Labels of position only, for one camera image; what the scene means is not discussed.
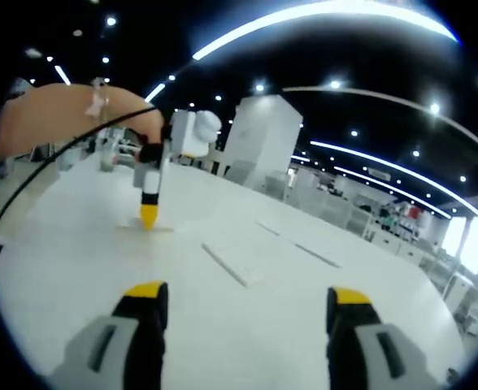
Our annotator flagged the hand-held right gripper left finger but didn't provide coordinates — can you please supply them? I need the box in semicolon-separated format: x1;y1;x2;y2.
54;280;170;390

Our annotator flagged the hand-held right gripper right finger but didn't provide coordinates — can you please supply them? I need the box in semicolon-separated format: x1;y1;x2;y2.
325;286;447;390

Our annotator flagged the long white socket holder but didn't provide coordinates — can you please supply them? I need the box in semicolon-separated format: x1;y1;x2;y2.
254;219;343;270

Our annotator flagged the person's left hand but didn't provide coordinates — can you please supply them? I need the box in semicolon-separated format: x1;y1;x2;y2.
102;86;168;165

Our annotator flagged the long ceiling light strip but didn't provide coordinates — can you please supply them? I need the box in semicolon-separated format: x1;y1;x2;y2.
191;1;460;63

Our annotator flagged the black cable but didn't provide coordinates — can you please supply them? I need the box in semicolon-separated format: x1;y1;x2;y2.
0;106;159;241

